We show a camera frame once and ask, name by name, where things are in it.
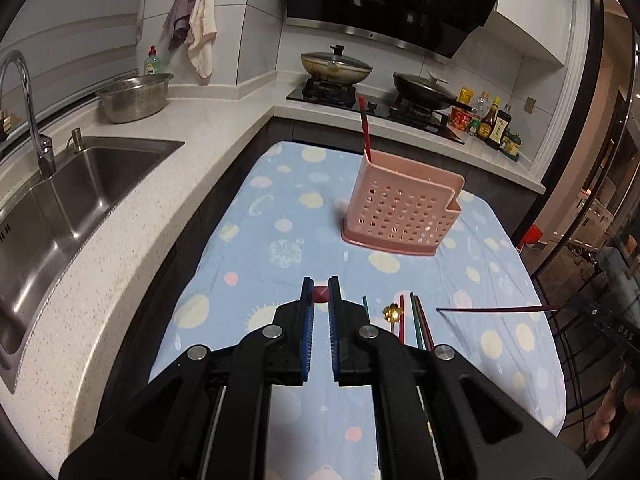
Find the black range hood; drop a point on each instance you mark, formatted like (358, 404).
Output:
(385, 0)

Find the green dish soap bottle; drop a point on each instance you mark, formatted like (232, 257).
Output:
(153, 64)

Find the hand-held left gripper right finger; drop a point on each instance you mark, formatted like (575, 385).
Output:
(336, 340)

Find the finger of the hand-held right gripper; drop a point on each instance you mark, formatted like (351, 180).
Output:
(580, 306)

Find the dark red chopstick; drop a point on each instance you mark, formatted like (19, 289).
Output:
(490, 309)

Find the brown chopstick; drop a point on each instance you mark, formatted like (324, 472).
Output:
(425, 327)

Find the sink soap dispenser pump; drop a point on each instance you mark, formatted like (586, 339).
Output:
(76, 141)

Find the dark sauce bottle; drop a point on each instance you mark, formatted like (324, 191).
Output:
(501, 130)

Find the red condiment container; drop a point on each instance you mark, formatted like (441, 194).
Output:
(460, 119)

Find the wall outlet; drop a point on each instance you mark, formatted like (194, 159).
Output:
(530, 105)

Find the chrome faucet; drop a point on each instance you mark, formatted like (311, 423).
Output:
(30, 110)

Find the red round utensil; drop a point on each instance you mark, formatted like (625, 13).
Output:
(320, 294)

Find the red plastic object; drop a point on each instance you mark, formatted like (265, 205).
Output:
(533, 234)

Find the stainless steel sink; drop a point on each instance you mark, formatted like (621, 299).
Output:
(55, 220)

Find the gold flower spoon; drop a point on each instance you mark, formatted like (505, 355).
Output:
(395, 313)

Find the black frying pan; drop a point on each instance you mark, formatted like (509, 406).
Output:
(425, 92)

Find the purple hanging towel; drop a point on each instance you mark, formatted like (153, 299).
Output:
(177, 17)

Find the white wall cabinet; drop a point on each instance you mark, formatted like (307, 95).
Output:
(537, 35)

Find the yellow condiment bottle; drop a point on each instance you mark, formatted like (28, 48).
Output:
(466, 96)

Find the clear plastic bottle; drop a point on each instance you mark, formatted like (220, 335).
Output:
(482, 104)

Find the small green-capped jar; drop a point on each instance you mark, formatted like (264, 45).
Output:
(473, 129)

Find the glass wok lid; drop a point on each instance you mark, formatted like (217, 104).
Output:
(336, 60)

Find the pink perforated utensil holder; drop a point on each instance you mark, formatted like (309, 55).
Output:
(400, 210)

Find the person's right hand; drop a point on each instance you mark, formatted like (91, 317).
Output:
(612, 405)

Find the green jar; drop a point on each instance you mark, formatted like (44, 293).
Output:
(512, 146)

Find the yellow-capped soy sauce bottle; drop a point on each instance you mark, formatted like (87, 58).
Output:
(487, 122)

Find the wok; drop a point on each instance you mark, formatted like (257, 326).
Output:
(335, 76)

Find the blue dotted tablecloth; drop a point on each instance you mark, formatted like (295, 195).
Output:
(280, 240)

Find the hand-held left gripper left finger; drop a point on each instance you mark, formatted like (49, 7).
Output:
(307, 340)

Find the black gas stove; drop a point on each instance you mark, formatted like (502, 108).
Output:
(350, 102)

